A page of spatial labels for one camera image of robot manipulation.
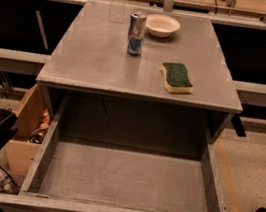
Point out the grey top drawer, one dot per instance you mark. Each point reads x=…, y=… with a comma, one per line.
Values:
x=110, y=157

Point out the grey drawer cabinet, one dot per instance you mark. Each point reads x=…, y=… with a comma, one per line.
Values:
x=121, y=99

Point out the green yellow sponge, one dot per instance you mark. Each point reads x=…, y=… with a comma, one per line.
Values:
x=175, y=78

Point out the wooden box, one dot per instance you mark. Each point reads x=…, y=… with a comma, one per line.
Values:
x=32, y=123

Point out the blue silver energy drink can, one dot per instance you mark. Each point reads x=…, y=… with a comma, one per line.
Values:
x=136, y=33

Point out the white bowl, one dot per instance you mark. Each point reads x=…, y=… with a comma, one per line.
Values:
x=161, y=26

